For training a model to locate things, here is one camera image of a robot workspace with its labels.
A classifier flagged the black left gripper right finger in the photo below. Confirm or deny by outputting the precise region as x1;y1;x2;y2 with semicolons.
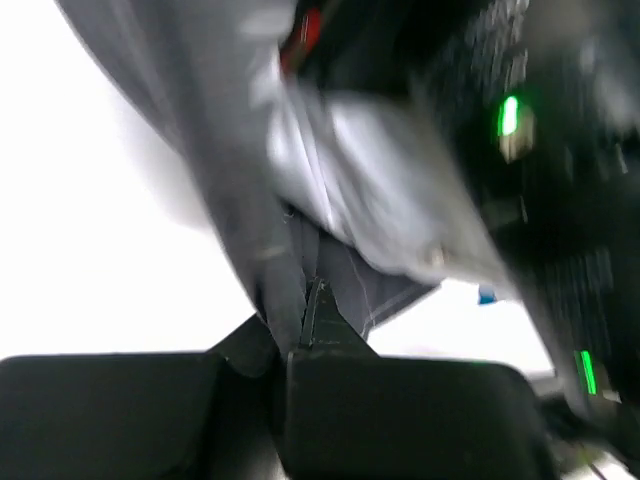
299;277;376;356

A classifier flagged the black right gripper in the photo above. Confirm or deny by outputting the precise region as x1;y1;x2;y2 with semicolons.
279;1;639;240

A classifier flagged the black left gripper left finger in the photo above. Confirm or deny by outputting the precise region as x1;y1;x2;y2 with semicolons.
207;315;278;376

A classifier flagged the dark grey checked pillowcase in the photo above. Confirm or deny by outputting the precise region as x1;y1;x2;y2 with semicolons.
59;1;429;350

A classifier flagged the white pillow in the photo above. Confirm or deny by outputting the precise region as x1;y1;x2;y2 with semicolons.
239;1;507;285

